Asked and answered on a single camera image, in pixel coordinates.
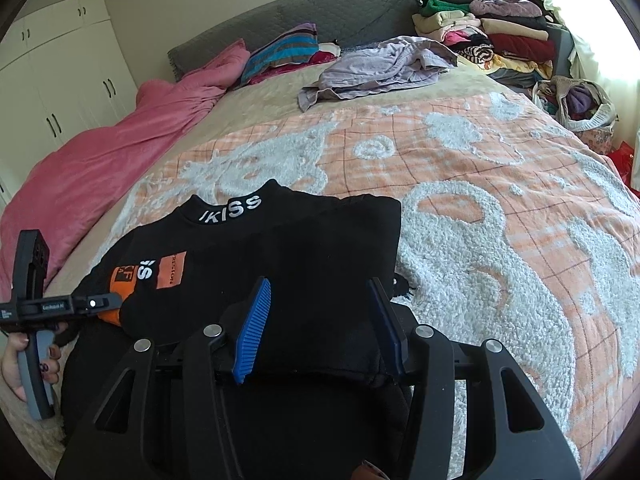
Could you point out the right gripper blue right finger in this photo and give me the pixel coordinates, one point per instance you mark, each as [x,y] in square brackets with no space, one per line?
[391,337]

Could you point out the beige bed sheet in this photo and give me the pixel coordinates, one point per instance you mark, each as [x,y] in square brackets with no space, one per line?
[35,448]

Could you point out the left hand dark nails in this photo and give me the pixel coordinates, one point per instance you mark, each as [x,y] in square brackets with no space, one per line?
[50,369]

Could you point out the lilac crumpled garment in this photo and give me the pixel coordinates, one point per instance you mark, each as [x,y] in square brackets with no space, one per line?
[401,63]

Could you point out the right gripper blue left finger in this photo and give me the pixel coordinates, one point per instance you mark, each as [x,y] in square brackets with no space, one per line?
[254,316]

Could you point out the white curtain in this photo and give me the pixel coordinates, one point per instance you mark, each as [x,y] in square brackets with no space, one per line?
[604,50]

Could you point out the pile of folded clothes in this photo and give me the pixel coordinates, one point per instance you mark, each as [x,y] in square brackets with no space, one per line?
[515,42]

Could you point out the white wardrobe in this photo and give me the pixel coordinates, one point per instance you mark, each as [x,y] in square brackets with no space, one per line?
[62,73]

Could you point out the black sweater with orange patches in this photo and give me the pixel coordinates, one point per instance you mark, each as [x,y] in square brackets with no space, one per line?
[318,401]

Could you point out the orange white fleece blanket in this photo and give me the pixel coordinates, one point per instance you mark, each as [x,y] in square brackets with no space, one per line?
[511,228]

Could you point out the pink quilt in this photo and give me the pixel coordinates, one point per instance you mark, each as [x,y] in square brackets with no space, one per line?
[72,188]

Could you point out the grey quilted headboard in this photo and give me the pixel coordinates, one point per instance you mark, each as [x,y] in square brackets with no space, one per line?
[348,23]

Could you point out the bag with purple clothes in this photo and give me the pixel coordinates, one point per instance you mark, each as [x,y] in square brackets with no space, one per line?
[580,106]

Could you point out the striped colourful pillow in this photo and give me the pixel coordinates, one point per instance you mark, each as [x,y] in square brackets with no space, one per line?
[298,46]

